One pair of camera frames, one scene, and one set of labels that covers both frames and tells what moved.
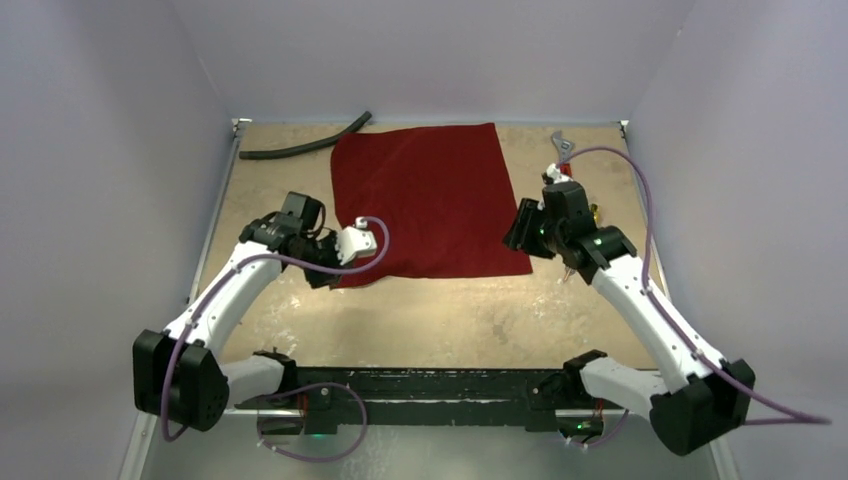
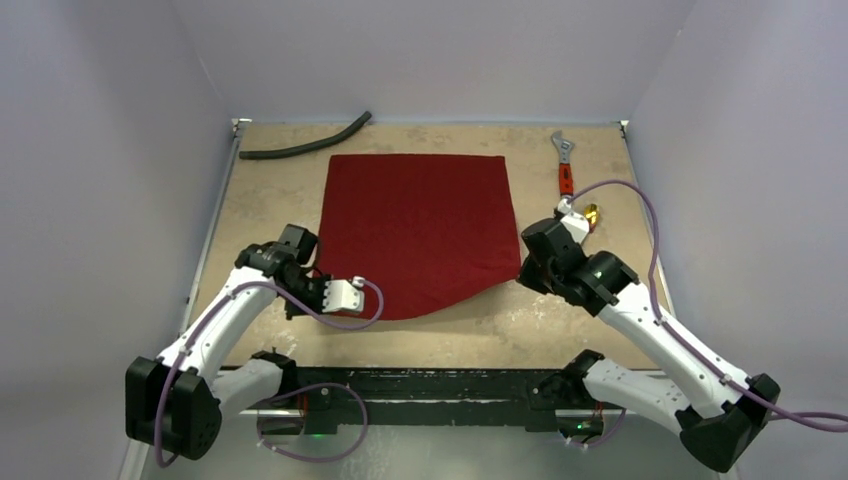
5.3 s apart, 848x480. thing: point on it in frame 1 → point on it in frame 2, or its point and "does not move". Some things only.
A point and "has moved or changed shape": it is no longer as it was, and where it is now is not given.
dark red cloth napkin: [444, 193] has moved or changed shape
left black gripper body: [322, 252] → [310, 290]
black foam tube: [267, 153] does not move
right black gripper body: [523, 226] → [556, 234]
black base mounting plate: [318, 400] does not move
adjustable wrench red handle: [563, 148] does not move
